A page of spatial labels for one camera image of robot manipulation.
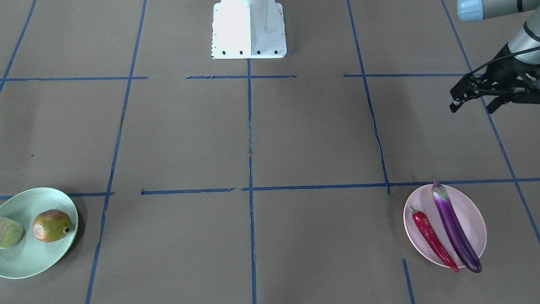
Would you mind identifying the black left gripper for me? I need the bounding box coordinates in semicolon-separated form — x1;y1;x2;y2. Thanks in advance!
449;46;540;115

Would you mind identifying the red chili pepper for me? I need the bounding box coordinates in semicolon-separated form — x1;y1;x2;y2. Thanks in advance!
409;206;459;273

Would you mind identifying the purple eggplant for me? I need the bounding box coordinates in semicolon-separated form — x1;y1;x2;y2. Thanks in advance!
431;177;483;273

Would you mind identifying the red pomegranate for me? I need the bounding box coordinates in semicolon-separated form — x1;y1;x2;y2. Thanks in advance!
32;209;73;242

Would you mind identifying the green pink round fruit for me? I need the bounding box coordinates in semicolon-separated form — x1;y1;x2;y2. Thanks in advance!
0;217;24;250

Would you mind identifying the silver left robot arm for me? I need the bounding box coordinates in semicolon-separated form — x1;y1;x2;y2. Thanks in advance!
449;0;540;114

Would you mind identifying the pink plate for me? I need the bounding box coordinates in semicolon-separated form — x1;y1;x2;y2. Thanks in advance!
403;184;487;269

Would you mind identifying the green plate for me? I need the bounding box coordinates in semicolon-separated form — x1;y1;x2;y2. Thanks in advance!
0;188;78;279

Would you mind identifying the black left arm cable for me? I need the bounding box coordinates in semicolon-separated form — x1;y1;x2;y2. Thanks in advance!
454;46;540;98

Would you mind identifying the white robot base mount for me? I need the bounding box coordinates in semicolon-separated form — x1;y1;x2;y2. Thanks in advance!
211;0;287;60

